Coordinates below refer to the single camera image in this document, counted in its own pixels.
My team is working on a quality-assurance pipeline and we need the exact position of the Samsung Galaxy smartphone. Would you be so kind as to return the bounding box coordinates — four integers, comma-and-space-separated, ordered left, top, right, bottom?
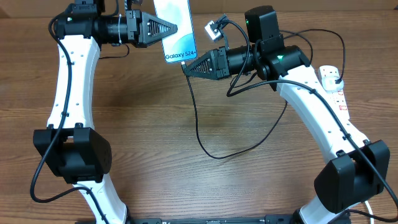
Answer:
154, 0, 197, 63

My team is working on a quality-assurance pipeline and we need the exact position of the black USB charging cable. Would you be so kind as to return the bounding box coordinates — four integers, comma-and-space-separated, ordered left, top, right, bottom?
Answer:
181, 28, 346, 160

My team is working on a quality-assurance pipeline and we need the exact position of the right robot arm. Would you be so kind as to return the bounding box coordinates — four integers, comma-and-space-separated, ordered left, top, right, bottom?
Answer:
182, 6, 391, 223

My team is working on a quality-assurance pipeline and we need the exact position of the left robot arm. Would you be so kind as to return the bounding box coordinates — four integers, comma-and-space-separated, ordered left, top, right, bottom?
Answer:
33, 1, 178, 223

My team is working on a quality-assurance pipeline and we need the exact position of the white charger plug adapter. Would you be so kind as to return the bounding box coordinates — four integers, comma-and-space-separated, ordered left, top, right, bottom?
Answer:
320, 77, 344, 92

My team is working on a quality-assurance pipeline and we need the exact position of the white power strip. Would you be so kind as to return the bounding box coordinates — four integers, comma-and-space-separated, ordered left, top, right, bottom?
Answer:
317, 65, 350, 120

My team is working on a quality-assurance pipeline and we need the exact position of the white power strip cord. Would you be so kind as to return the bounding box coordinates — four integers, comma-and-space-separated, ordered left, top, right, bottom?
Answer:
363, 200, 375, 224

